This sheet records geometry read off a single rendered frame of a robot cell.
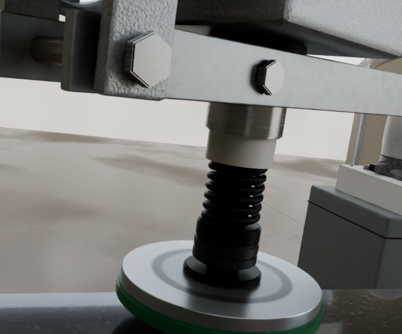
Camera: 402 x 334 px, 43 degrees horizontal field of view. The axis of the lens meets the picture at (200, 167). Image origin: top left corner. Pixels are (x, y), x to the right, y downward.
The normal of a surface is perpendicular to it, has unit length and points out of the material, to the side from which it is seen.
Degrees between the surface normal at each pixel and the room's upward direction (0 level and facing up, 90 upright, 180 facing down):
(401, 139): 93
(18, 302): 0
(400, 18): 90
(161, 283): 0
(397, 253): 90
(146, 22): 90
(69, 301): 0
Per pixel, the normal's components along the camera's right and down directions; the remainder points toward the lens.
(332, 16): 0.68, 0.21
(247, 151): 0.07, 0.16
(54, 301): 0.14, -0.98
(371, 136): 0.33, 0.19
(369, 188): -0.93, -0.07
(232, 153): -0.32, 0.11
